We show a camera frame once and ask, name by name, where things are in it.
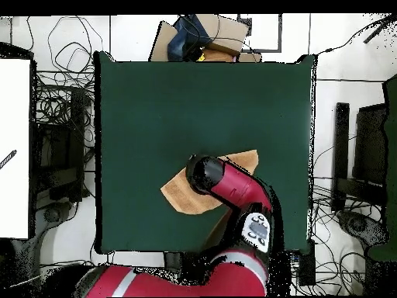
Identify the orange terry towel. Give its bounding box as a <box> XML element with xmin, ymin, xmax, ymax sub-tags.
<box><xmin>160</xmin><ymin>149</ymin><xmax>259</xmax><ymax>216</ymax></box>

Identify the orange brown cloth item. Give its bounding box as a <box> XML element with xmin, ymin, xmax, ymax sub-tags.
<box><xmin>201</xmin><ymin>48</ymin><xmax>236</xmax><ymax>63</ymax></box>

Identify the flat cardboard sheet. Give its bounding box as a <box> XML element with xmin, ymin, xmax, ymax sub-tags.
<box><xmin>148</xmin><ymin>20</ymin><xmax>179</xmax><ymax>62</ymax></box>

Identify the dark green table cloth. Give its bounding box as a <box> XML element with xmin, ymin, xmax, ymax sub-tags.
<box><xmin>94</xmin><ymin>50</ymin><xmax>317</xmax><ymax>255</ymax></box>

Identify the blue bag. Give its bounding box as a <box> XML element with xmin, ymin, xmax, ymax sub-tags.
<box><xmin>167</xmin><ymin>14</ymin><xmax>212</xmax><ymax>62</ymax></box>

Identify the large cardboard box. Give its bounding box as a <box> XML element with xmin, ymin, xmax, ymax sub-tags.
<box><xmin>195</xmin><ymin>13</ymin><xmax>250</xmax><ymax>57</ymax></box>

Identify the black equipment rack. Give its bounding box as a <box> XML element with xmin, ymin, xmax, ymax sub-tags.
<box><xmin>30</xmin><ymin>86</ymin><xmax>94</xmax><ymax>203</ymax></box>

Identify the black upright bar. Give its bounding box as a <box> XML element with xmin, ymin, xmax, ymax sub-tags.
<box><xmin>330</xmin><ymin>102</ymin><xmax>350</xmax><ymax>213</ymax></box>

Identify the black power box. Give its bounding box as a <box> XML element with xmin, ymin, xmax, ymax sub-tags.
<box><xmin>297</xmin><ymin>244</ymin><xmax>316</xmax><ymax>286</ymax></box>

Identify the dark stand foot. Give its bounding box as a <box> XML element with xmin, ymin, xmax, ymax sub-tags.
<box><xmin>36</xmin><ymin>201</ymin><xmax>75</xmax><ymax>226</ymax></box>
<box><xmin>337</xmin><ymin>210</ymin><xmax>389</xmax><ymax>248</ymax></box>

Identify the black panel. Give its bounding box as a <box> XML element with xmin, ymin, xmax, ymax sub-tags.
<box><xmin>352</xmin><ymin>103</ymin><xmax>388</xmax><ymax>187</ymax></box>

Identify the white board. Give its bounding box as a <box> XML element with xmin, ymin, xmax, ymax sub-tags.
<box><xmin>0</xmin><ymin>58</ymin><xmax>32</xmax><ymax>240</ymax></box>

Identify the striped black rod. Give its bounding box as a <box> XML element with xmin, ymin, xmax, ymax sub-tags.
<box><xmin>0</xmin><ymin>149</ymin><xmax>18</xmax><ymax>170</ymax></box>

